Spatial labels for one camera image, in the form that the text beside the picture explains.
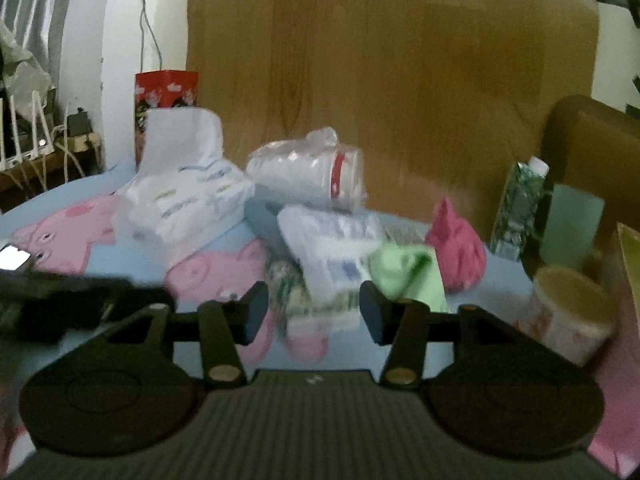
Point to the bag of white cups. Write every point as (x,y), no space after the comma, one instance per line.
(300,170)

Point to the green patterned carton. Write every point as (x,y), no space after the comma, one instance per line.
(517,210)

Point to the crumpled grey plastic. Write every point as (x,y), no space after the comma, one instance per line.
(22,65)

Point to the white tissue pack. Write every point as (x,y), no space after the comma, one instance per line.
(190,200)

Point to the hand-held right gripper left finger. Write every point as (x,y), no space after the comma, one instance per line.
(256,312)

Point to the green plastic cup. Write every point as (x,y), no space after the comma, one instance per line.
(570,230)

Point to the printed blue tablecloth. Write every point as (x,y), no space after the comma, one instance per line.
(492,300)

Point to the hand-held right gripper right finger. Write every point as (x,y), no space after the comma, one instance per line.
(372,317)

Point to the striped curtain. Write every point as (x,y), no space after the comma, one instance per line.
(30,0)

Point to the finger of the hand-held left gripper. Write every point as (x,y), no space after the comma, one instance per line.
(115,292)

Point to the pink cloth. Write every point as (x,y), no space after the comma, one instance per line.
(457,255)

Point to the red carton box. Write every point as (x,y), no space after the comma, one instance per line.
(165,90)

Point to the small pale patterned packet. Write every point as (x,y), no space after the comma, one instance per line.
(287,280)

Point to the blue and white packet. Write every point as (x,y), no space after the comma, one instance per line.
(325,240)

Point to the black power adapter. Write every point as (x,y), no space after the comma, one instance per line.
(79,122)

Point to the pink tin box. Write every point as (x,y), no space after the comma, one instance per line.
(627,260)

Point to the blue-grey cloth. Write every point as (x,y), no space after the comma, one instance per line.
(262,222)

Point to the green cloth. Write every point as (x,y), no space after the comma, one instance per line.
(405,265)

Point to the paper tub with lid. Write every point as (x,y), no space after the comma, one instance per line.
(565,325)

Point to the brown wooden board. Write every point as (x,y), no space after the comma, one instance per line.
(390,60)

